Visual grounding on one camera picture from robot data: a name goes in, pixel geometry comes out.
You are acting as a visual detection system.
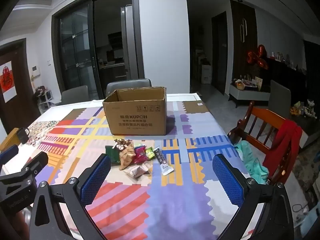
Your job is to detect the tall dark wood cabinet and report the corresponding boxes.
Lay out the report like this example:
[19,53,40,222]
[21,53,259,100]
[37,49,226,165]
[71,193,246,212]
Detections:
[230,0,258,80]

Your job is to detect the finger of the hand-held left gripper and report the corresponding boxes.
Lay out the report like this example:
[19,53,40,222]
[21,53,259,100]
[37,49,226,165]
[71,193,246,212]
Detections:
[0,144,19,167]
[0,151,49,183]

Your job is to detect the red foil balloons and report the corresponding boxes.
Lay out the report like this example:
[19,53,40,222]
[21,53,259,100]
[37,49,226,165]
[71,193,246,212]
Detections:
[246,44,269,70]

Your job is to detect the red garment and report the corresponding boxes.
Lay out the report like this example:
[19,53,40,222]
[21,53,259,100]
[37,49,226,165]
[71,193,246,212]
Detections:
[262,120,303,174]

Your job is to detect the teal cloth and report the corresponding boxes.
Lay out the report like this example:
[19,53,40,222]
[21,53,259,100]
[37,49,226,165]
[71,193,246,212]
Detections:
[235,140,269,184]

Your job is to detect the grey dining chair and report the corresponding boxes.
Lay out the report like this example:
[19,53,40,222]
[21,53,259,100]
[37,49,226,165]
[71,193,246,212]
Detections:
[61,85,89,104]
[269,80,292,119]
[106,79,152,98]

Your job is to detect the pink snack packet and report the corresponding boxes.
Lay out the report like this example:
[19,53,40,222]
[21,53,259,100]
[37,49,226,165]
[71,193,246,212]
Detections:
[132,145,148,164]

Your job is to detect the dark brown door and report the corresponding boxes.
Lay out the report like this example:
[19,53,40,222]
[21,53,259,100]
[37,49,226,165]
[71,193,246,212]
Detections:
[0,39,42,133]

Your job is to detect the floral patterned table mat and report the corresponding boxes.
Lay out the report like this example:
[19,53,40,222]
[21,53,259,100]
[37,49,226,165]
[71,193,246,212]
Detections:
[25,120,59,147]

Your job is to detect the colourful striped table mat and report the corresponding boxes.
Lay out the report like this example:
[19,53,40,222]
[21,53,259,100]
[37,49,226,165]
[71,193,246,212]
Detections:
[4,100,269,240]

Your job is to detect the dark interior door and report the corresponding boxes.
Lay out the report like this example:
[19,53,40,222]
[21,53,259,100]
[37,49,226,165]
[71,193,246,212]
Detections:
[211,11,228,95]

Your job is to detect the red paper door decoration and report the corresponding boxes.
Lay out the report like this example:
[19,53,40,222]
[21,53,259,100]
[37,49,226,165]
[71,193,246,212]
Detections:
[0,60,17,103]

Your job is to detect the wooden high chair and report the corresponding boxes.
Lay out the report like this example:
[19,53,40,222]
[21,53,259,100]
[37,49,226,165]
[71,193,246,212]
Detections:
[229,101,300,185]

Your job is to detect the clear pastry packet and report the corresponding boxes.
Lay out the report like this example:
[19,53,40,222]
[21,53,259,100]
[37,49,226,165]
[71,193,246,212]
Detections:
[125,164,152,179]

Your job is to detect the cardboard box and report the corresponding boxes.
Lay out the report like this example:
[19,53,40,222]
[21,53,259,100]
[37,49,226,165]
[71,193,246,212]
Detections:
[102,87,167,136]

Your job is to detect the tan snack packet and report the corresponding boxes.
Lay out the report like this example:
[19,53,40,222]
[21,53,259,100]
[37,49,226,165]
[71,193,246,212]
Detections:
[118,145,137,170]

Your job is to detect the black mug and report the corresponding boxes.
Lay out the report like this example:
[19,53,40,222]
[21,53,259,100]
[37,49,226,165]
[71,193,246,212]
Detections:
[17,127,30,144]

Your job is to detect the gold brown wrapped candy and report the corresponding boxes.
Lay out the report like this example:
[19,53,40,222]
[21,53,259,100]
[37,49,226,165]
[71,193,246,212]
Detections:
[114,139,134,148]

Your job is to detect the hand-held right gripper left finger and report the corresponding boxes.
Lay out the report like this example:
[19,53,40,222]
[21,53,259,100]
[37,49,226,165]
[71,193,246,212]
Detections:
[29,153,112,240]

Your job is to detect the black glass sliding door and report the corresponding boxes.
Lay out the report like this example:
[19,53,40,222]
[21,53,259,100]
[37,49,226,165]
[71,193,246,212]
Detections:
[52,0,99,100]

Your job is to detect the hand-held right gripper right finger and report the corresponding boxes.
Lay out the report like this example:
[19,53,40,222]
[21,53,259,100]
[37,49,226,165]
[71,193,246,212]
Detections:
[212,154,292,240]

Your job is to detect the dark green snack packet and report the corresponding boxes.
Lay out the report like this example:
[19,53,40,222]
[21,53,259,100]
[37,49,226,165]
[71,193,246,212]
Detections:
[105,145,120,165]

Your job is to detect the flower ornaments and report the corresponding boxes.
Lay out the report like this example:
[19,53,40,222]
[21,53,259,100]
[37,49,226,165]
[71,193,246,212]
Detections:
[290,99,318,118]

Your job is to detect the silver refrigerator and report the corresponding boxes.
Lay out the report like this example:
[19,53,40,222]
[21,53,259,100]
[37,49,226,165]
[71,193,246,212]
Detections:
[121,5,139,80]

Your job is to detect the white cube shelf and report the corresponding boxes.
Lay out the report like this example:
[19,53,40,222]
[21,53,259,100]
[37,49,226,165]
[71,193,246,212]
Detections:
[35,86,62,105]

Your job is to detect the floor cable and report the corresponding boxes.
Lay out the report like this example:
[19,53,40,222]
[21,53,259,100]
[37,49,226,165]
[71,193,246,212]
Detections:
[292,203,310,213]

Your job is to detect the white carton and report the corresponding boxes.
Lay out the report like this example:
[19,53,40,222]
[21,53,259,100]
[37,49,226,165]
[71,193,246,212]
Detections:
[201,64,212,84]

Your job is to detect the kitchen base cabinet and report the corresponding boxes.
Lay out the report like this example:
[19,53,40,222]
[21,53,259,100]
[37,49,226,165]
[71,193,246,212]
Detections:
[99,62,127,83]

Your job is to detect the black range hood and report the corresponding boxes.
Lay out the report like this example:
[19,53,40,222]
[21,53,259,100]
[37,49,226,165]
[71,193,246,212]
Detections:
[108,32,123,49]

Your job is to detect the black sideboard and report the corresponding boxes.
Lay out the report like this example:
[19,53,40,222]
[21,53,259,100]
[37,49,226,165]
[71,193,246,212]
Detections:
[260,57,320,140]

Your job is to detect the white low cabinet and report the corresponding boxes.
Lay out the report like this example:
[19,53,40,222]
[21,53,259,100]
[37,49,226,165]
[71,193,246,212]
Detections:
[229,82,272,108]

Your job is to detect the black white stick packet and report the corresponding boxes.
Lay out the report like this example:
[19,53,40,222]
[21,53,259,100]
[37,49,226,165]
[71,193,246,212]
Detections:
[153,147,174,176]

